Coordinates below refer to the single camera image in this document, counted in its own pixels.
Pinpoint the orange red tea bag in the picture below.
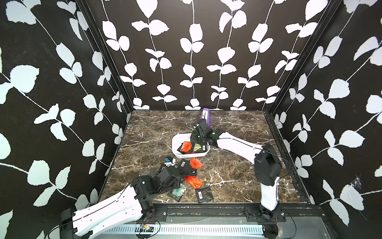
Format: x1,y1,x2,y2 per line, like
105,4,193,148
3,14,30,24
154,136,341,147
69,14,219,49
180,141,193,153

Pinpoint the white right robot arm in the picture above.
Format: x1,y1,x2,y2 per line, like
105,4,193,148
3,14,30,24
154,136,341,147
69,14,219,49
191,119,282,212

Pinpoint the perforated white metal rail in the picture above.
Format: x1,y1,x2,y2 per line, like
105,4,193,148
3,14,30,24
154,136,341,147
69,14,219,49
101,224,264,237

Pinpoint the purple metronome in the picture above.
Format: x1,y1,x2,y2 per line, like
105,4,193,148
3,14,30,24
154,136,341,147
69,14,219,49
201,108,212,127

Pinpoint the black tea bag front centre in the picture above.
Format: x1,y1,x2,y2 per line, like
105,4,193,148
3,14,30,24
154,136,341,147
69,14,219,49
195,186,213,203

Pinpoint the green grape oolong tea bag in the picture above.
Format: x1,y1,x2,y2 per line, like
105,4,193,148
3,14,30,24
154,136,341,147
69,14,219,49
168,184,187,202

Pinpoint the green tea bag centre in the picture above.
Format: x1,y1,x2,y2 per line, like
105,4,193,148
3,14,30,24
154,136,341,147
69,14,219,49
193,143,203,152

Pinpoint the red tea bag under green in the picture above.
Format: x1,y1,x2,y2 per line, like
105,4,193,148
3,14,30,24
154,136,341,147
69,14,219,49
184,176,203,189

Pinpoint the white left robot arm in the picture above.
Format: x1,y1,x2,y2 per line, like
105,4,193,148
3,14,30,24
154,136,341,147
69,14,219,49
59,165,191,239

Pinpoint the white plastic storage box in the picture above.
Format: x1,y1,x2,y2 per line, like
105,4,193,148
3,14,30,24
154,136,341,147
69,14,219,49
172,133,210,158

